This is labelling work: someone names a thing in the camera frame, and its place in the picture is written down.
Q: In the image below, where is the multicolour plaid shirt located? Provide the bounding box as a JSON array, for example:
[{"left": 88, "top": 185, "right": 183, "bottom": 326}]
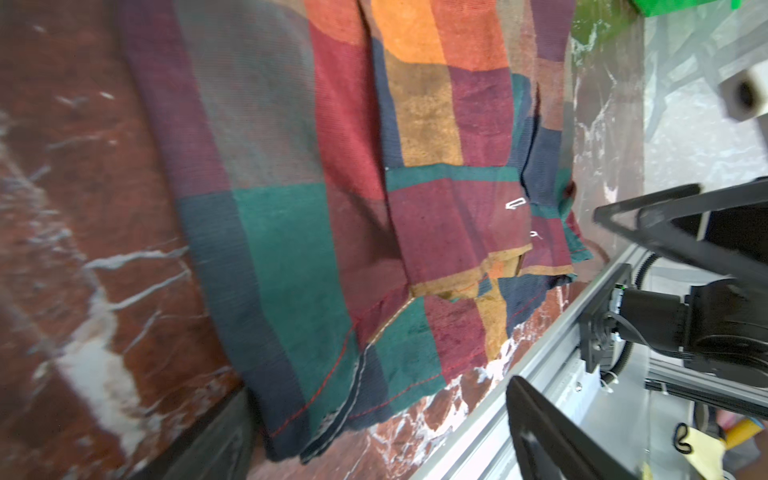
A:
[{"left": 118, "top": 1, "right": 591, "bottom": 463}]

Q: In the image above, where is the aluminium front rail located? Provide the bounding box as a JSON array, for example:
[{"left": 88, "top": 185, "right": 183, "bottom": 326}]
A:
[{"left": 413, "top": 242, "right": 768, "bottom": 480}]

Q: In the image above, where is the green plastic basket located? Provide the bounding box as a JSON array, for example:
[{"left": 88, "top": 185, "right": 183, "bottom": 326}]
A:
[{"left": 629, "top": 0, "right": 745, "bottom": 18}]

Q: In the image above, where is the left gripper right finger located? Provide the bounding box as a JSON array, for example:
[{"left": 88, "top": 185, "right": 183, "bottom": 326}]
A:
[{"left": 506, "top": 376, "right": 636, "bottom": 480}]

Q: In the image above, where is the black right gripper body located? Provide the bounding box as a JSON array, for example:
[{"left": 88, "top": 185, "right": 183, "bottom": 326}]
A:
[{"left": 702, "top": 202, "right": 768, "bottom": 264}]

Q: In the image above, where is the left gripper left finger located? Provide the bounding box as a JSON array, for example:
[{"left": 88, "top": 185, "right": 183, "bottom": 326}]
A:
[{"left": 131, "top": 387, "right": 257, "bottom": 479}]

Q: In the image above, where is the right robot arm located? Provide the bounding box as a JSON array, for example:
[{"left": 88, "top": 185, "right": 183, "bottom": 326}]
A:
[{"left": 579, "top": 177, "right": 767, "bottom": 388}]

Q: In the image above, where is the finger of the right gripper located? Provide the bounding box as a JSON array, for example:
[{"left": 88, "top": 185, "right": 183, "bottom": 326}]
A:
[
  {"left": 637, "top": 177, "right": 767, "bottom": 228},
  {"left": 593, "top": 193, "right": 767, "bottom": 282}
]

